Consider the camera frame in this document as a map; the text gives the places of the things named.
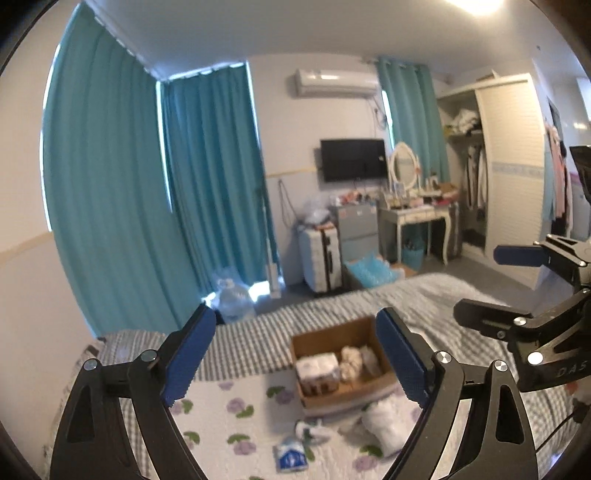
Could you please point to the black wall television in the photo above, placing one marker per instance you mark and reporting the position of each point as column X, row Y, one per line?
column 353, row 159

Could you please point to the grey checkered bed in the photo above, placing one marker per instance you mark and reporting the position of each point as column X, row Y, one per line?
column 258, row 341

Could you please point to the blue bubble wrap pile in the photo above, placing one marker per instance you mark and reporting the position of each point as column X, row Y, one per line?
column 371, row 270

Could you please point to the beige plush toy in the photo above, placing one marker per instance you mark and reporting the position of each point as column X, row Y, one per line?
column 352, row 362

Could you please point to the grey mini fridge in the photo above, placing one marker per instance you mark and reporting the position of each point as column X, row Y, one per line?
column 355, row 230

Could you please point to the small white green packet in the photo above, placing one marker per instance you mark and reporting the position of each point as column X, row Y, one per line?
column 313, row 431

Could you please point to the wrapped tissue roll pack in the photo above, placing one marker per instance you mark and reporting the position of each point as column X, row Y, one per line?
column 317, row 374

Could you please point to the folded white clothes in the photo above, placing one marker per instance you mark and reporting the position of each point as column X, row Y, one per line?
column 466, row 121

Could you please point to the floral white blanket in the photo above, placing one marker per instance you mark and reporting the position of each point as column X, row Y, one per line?
column 249, row 438

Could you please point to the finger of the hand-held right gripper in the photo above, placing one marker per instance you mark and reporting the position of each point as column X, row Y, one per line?
column 517, row 255
column 489, row 318

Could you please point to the white dressing table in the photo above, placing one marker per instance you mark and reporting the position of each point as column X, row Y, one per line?
column 411, row 214

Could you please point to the hanging white garments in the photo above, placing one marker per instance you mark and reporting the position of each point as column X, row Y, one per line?
column 475, row 175

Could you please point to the clear plastic bag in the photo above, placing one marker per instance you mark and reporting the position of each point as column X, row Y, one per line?
column 315, row 211

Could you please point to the blue white tissue packet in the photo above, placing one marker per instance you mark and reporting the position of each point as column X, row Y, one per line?
column 291, row 457

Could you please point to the white plastic-wrapped soft bundle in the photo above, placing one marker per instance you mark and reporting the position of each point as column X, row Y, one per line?
column 388, row 427

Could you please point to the blue basket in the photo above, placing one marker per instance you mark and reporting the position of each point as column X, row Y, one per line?
column 413, row 256

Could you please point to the white air conditioner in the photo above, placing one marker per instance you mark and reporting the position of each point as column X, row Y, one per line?
column 336, row 83

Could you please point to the hanging pink clothes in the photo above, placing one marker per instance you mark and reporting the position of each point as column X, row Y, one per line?
column 556, row 175

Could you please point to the white suitcase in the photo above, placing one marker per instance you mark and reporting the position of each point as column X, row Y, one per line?
column 318, row 261

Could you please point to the white oval vanity mirror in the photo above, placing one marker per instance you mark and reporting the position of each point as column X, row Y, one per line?
column 404, row 166

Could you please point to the white soft cloth bundle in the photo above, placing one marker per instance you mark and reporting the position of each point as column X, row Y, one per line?
column 371, row 360

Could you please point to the large teal curtain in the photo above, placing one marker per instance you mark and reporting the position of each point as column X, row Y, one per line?
column 111, row 184

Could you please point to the white wardrobe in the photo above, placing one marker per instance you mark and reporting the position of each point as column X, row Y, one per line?
column 510, row 175

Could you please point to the narrow teal curtain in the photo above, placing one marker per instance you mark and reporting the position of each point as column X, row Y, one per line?
column 411, row 115

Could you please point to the brown cardboard box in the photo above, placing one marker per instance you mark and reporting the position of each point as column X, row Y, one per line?
column 346, row 394

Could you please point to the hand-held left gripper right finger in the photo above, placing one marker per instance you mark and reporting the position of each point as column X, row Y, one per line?
column 401, row 360

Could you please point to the large clear water bottle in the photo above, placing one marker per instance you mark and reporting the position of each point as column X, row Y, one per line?
column 236, row 304

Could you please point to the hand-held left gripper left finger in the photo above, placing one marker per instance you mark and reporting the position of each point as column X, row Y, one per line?
column 189, row 355

